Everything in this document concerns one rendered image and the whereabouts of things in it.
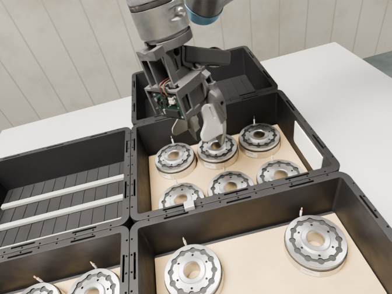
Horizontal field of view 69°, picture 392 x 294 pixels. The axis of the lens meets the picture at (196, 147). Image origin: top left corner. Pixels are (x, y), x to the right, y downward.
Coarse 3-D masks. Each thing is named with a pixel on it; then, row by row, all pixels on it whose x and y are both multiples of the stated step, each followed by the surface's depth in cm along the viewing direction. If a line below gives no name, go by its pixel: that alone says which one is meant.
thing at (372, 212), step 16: (320, 176) 51; (336, 176) 50; (256, 192) 51; (272, 192) 50; (352, 192) 47; (208, 208) 50; (368, 208) 45; (144, 224) 50; (160, 224) 50; (384, 224) 42
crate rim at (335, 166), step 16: (256, 96) 72; (304, 128) 61; (320, 144) 57; (336, 160) 53; (288, 176) 52; (304, 176) 51; (224, 192) 52; (240, 192) 51; (160, 208) 52; (176, 208) 51
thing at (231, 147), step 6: (228, 138) 73; (198, 144) 73; (204, 144) 73; (228, 144) 71; (234, 144) 71; (198, 150) 72; (204, 150) 71; (228, 150) 70; (234, 150) 69; (204, 156) 70; (210, 156) 70; (216, 156) 69; (222, 156) 68; (228, 156) 68
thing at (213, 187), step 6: (222, 174) 64; (228, 174) 64; (234, 174) 64; (240, 174) 64; (246, 174) 63; (216, 180) 64; (222, 180) 63; (240, 180) 62; (246, 180) 62; (252, 180) 62; (210, 186) 62; (216, 186) 62; (246, 186) 61; (210, 192) 61; (216, 192) 61
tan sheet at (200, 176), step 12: (288, 144) 72; (240, 156) 72; (276, 156) 70; (288, 156) 69; (204, 168) 71; (228, 168) 70; (240, 168) 69; (252, 168) 68; (156, 180) 71; (168, 180) 70; (180, 180) 70; (192, 180) 69; (204, 180) 68; (156, 192) 68; (204, 192) 65; (156, 204) 65
